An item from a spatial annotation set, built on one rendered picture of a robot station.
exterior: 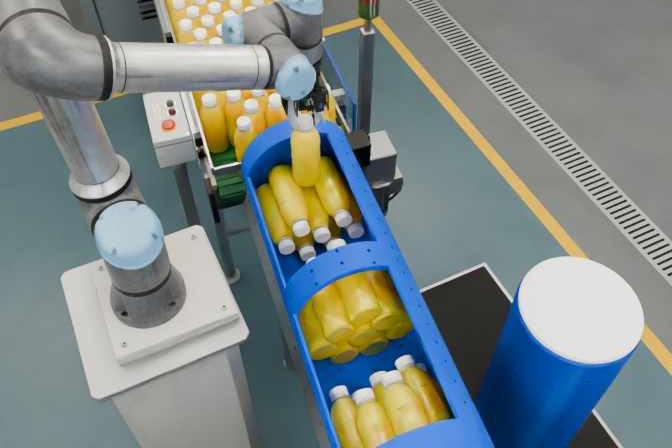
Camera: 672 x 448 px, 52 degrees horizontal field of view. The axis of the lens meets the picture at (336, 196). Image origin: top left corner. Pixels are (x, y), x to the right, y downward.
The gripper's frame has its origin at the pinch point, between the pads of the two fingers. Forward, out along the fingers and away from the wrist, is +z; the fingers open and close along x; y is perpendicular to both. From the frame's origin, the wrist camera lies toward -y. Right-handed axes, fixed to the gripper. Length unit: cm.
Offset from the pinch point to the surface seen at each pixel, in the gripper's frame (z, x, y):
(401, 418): 14, -2, 65
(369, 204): 12.2, 9.4, 18.0
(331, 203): 19.5, 3.2, 9.4
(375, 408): 18, -5, 61
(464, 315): 117, 58, 0
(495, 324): 117, 67, 7
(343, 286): 14.9, -2.6, 35.1
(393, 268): 10.9, 7.8, 36.6
